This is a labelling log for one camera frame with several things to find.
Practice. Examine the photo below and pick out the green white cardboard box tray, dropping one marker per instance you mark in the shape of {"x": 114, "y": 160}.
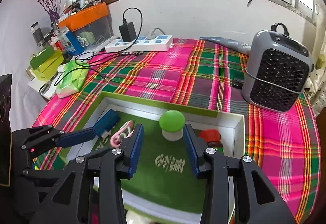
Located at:
{"x": 164, "y": 187}

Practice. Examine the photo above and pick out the white power strip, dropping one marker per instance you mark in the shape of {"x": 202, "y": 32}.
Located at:
{"x": 160, "y": 43}

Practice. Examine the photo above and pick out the pink plaid tablecloth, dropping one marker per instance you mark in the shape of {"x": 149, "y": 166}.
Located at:
{"x": 199, "y": 74}

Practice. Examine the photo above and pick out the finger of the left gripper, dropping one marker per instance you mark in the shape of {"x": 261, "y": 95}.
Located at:
{"x": 32, "y": 142}
{"x": 57, "y": 196}

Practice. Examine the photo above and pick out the pink white cable clip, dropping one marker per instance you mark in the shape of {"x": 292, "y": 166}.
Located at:
{"x": 125, "y": 131}

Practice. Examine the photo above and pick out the blue rectangular box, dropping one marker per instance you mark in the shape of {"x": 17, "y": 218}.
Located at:
{"x": 105, "y": 124}

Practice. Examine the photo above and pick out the blue white carton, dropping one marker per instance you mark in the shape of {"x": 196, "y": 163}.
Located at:
{"x": 69, "y": 41}

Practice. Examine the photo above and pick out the grey portable heater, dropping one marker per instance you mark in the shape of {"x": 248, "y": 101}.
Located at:
{"x": 277, "y": 69}

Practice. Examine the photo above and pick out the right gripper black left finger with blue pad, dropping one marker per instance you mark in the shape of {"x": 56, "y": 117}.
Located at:
{"x": 117, "y": 164}

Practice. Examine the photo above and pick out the lime green boxes stack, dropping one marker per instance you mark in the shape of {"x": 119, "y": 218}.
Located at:
{"x": 45, "y": 63}

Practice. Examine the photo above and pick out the black power adapter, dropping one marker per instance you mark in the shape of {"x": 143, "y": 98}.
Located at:
{"x": 127, "y": 31}

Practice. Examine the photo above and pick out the green mushroom lamp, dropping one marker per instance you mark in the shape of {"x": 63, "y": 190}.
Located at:
{"x": 171, "y": 123}

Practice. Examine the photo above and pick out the grey handheld device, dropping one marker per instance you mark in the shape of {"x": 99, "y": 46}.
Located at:
{"x": 239, "y": 47}

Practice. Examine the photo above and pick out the orange lid storage bin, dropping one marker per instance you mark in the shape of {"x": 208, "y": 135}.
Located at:
{"x": 91, "y": 27}

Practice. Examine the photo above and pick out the dark glass jar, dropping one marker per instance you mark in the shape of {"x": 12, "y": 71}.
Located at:
{"x": 37, "y": 34}

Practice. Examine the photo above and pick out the green tissue pack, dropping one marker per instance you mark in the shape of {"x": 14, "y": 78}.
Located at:
{"x": 71, "y": 80}

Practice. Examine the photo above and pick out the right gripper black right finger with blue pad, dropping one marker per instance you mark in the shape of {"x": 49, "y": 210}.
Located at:
{"x": 256, "y": 200}

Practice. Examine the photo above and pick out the red lid dark jar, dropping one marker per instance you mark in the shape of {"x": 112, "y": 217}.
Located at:
{"x": 212, "y": 137}

